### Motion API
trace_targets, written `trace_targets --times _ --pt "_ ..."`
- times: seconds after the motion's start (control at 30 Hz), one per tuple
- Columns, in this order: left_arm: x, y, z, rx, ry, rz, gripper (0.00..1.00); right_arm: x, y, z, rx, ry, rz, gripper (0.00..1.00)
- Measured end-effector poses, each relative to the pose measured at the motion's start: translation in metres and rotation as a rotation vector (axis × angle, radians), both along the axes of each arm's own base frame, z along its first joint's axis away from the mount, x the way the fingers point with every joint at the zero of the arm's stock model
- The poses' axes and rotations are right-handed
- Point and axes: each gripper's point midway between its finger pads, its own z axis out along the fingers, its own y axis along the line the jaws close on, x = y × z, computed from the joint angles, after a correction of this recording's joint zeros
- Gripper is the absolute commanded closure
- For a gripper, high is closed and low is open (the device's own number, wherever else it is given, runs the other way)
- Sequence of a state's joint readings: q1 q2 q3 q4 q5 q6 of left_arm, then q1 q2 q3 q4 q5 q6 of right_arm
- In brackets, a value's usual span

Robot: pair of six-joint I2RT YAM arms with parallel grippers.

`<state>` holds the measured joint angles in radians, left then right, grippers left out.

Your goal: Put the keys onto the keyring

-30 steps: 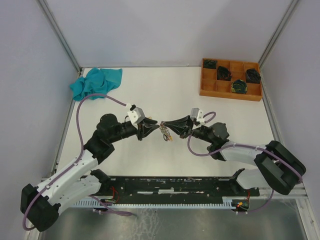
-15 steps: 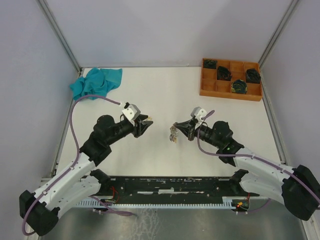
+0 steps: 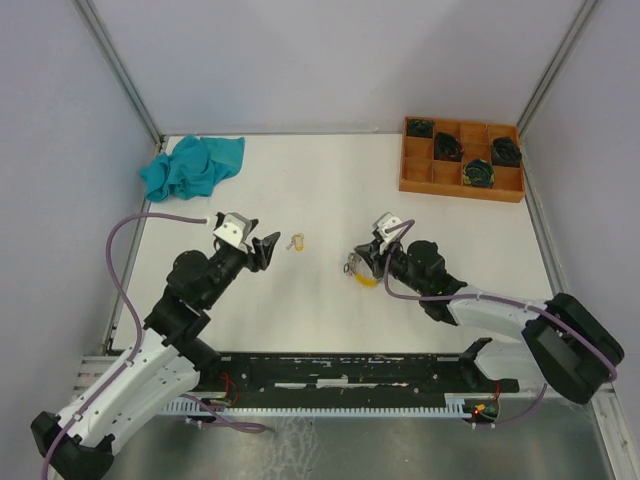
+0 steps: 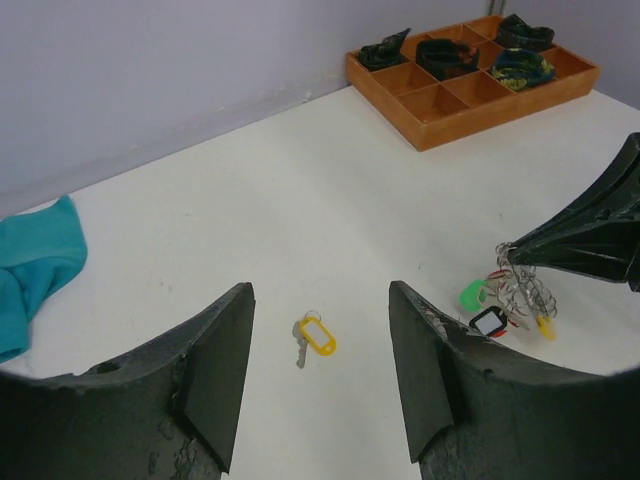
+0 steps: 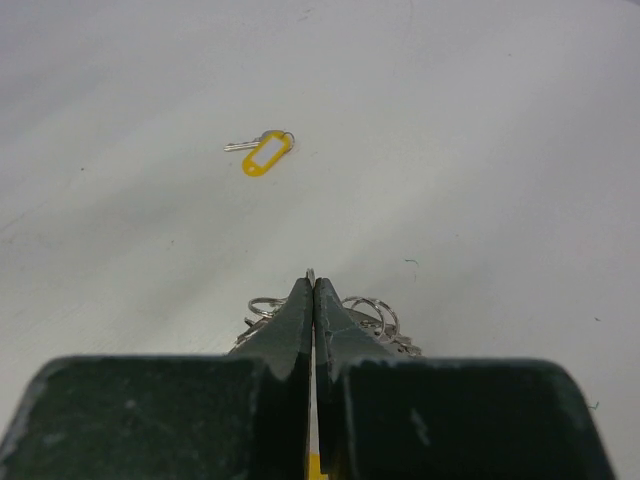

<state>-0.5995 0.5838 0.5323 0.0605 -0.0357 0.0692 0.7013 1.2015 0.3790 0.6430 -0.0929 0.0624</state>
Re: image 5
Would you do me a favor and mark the yellow key tag with ring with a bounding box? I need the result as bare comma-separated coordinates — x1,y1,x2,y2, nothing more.
224,130,295,177

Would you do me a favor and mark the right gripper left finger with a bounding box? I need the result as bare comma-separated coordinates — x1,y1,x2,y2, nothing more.
1,278,313,479

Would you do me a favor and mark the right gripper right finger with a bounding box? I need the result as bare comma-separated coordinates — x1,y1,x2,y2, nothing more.
313,278,614,479

